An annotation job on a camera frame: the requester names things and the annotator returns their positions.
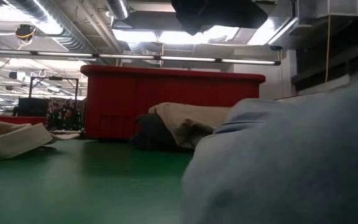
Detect beige garment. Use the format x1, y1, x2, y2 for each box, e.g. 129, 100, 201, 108
147, 102, 233, 149

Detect dark blue denim jeans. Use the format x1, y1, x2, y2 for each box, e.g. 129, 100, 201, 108
129, 113, 181, 152

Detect light blue jeans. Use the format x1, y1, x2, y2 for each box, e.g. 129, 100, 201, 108
180, 62, 358, 224

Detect cream canvas tote bag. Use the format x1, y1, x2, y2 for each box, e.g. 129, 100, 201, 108
0, 117, 81, 161

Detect red plastic laundry basket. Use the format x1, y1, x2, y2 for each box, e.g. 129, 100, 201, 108
80, 64, 266, 141

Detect long ceiling light tube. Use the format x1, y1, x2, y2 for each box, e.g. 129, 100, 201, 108
0, 48, 157, 60
221, 58, 281, 66
160, 56, 218, 63

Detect black monitor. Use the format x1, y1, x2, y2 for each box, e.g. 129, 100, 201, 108
16, 96, 50, 118

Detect green table mat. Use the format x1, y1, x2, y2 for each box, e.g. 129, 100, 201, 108
0, 138, 195, 224

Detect red storage bin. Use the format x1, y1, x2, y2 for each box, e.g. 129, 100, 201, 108
0, 114, 48, 126

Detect silver ceiling air duct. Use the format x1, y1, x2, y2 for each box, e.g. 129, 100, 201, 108
0, 0, 96, 54
106, 0, 131, 20

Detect hanging yellow cable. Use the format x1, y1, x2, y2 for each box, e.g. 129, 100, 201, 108
324, 12, 333, 83

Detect black metal stand frame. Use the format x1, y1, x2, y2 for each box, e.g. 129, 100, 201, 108
29, 75, 80, 119

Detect ceiling cable reel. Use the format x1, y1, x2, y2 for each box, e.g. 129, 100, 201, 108
14, 23, 37, 41

